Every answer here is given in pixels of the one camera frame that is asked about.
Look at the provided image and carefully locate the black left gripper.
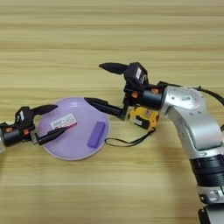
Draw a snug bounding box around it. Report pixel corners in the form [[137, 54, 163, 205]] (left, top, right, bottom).
[[0, 104, 70, 148]]

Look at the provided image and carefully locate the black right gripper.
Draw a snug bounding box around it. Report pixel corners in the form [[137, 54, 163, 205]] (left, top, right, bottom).
[[83, 61, 166, 122]]

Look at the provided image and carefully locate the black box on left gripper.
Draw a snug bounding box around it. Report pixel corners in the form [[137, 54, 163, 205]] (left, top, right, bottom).
[[14, 106, 36, 131]]

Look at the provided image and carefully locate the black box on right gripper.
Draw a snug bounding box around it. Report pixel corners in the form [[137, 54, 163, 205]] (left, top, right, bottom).
[[123, 61, 150, 94]]

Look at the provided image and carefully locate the white pink eraser box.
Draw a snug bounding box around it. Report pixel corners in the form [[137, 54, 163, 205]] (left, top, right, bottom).
[[49, 113, 79, 131]]

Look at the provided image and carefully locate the purple round plate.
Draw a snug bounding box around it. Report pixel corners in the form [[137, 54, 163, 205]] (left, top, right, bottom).
[[37, 96, 110, 162]]

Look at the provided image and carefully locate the yellow tape measure with strap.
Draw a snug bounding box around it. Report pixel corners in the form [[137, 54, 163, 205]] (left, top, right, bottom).
[[103, 106, 160, 147]]

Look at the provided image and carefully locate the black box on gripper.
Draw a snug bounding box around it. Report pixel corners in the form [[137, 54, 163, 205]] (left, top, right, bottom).
[[123, 61, 150, 94], [14, 106, 36, 131]]

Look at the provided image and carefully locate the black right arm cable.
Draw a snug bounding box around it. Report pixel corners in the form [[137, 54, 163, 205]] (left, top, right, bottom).
[[157, 80, 224, 132]]

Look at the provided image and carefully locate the purple rectangular block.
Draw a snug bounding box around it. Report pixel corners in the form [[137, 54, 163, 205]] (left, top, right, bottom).
[[86, 121, 107, 150]]

